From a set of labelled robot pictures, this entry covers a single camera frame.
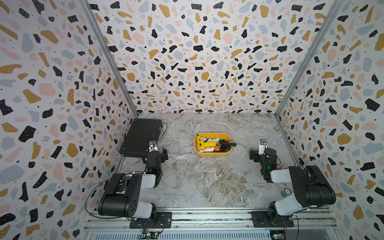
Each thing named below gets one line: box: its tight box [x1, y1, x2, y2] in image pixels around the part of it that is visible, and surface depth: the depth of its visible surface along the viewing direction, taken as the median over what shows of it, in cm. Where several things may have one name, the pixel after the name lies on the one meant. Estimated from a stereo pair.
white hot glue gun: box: [198, 147, 215, 153], surface depth 97 cm
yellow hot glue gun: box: [196, 134, 217, 151], surface depth 97 cm
